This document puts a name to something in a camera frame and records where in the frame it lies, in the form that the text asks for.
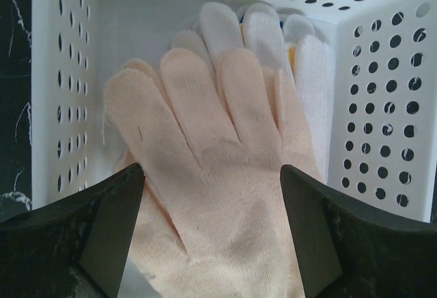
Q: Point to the cream knit glove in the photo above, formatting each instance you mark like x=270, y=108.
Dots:
x=212, y=220

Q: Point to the orange dotted glove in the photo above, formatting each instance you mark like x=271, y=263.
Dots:
x=287, y=42

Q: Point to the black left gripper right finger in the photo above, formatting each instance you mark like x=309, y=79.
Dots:
x=347, y=248

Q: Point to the white plastic storage basket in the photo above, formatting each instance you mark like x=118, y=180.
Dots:
x=383, y=142

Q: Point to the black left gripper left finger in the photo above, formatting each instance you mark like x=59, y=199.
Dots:
x=76, y=246

